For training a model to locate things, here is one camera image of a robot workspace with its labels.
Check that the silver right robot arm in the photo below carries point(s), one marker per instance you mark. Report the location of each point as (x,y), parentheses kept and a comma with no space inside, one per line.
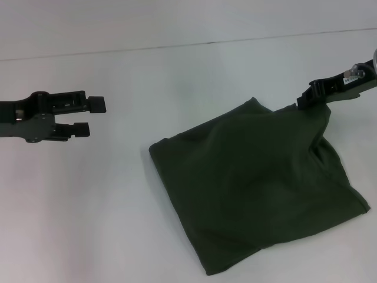
(375,59)

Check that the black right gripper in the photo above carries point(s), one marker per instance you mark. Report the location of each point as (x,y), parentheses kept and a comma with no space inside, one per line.
(344,85)

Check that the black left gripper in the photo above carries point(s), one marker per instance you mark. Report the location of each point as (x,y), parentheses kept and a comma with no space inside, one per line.
(26,118)

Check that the dark green printed t-shirt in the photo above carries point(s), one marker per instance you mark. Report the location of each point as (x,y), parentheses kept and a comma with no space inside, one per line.
(250,177)

